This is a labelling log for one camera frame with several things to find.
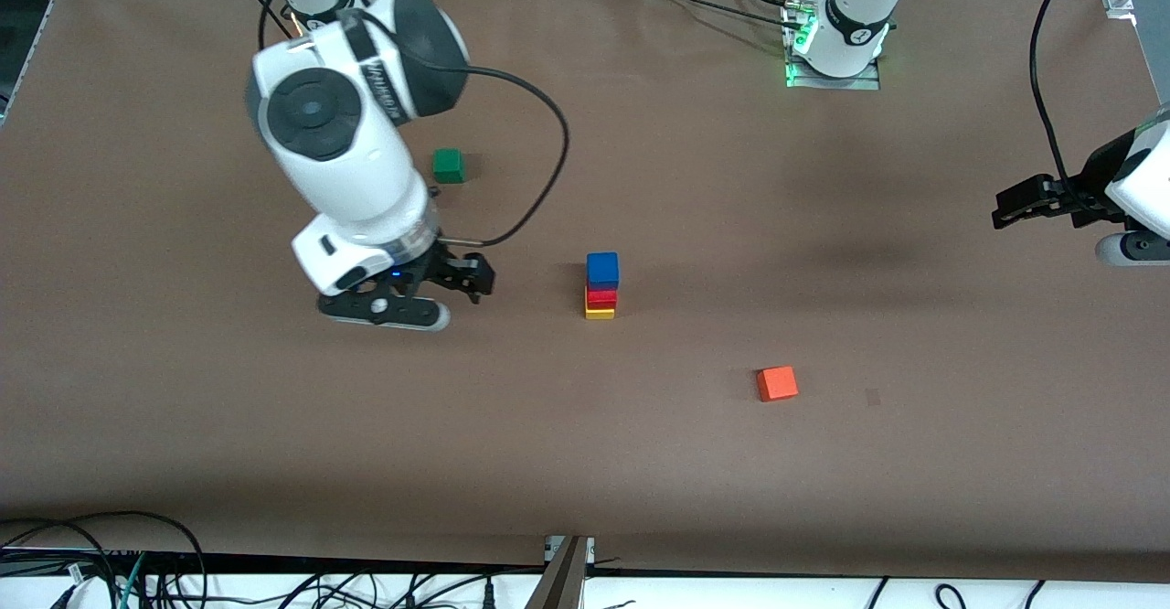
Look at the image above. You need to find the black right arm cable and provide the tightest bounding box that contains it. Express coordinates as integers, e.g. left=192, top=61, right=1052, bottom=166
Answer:
left=256, top=0, right=570, bottom=249

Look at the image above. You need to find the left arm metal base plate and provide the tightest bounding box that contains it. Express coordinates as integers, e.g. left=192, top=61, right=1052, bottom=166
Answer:
left=782, top=0, right=883, bottom=91

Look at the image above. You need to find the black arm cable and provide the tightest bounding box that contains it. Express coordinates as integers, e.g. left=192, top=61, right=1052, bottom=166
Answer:
left=256, top=0, right=570, bottom=249
left=1030, top=0, right=1098, bottom=217

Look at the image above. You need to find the looped black cable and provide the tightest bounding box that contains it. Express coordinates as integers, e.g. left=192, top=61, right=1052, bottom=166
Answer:
left=0, top=510, right=208, bottom=609

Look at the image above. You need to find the grey metal beam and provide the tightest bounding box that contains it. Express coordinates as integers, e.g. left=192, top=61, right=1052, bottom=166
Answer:
left=526, top=536, right=595, bottom=609

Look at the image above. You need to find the orange wooden block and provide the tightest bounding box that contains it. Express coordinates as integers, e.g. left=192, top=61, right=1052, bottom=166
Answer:
left=756, top=366, right=800, bottom=403

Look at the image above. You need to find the brown paper table cover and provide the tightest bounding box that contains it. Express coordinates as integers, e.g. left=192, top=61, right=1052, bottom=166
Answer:
left=0, top=0, right=1170, bottom=582

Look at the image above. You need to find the green cable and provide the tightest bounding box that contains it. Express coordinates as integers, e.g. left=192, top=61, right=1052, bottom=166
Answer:
left=117, top=552, right=149, bottom=609

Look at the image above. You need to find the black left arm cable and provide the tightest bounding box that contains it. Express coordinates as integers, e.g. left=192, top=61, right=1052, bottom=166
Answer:
left=1030, top=0, right=1098, bottom=217

